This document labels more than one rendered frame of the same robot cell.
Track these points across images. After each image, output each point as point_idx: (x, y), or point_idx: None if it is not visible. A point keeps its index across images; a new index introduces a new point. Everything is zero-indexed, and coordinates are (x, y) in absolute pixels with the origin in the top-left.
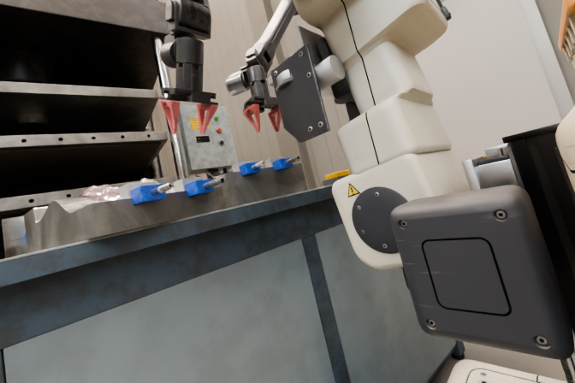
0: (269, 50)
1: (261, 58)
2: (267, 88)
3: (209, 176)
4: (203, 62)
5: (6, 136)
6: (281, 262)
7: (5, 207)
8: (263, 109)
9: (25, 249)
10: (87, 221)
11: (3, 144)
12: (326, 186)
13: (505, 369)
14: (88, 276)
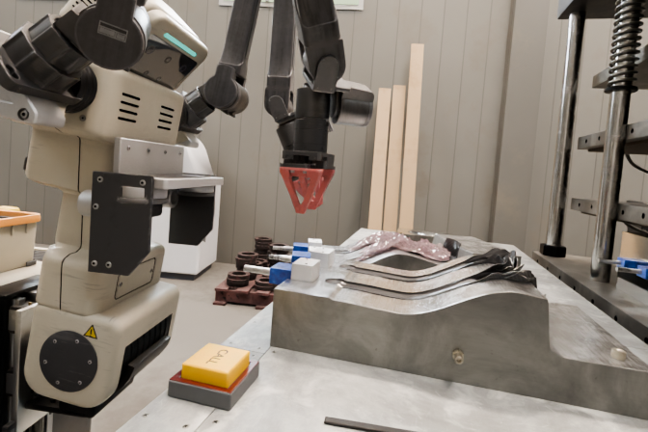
0: (299, 32)
1: (304, 65)
2: (294, 133)
3: (494, 261)
4: (284, 145)
5: (644, 121)
6: None
7: (629, 217)
8: (315, 166)
9: (626, 277)
10: None
11: (641, 132)
12: (224, 342)
13: None
14: None
